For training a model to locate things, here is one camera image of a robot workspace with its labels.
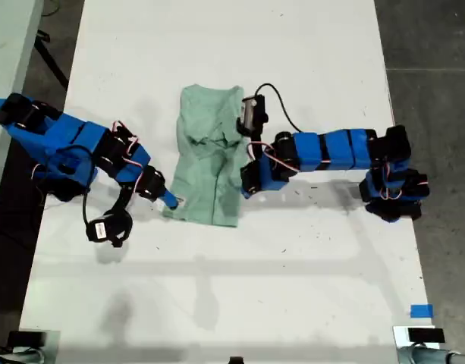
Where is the thin green cable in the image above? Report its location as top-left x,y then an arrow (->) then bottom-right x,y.
41,0 -> 62,18

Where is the black stand leg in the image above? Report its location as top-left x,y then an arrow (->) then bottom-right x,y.
33,31 -> 70,89

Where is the black camera box white sticker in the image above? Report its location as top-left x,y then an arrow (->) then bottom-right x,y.
86,218 -> 112,243

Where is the black camera cable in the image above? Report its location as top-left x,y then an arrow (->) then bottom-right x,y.
254,83 -> 303,133
46,145 -> 97,228

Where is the small black box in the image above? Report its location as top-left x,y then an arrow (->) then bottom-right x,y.
407,328 -> 445,344
7,331 -> 47,347

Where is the pale green T-shirt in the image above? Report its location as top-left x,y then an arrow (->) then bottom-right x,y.
162,83 -> 247,228

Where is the black camera mount stalk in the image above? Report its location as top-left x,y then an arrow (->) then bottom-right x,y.
235,118 -> 270,160
109,184 -> 134,248

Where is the grey metal tube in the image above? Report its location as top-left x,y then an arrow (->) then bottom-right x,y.
397,345 -> 465,364
0,347 -> 46,364

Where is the black mat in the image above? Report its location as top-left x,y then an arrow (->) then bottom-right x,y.
0,140 -> 51,319

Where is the pale grey side table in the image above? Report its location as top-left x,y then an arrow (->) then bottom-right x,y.
0,0 -> 46,228

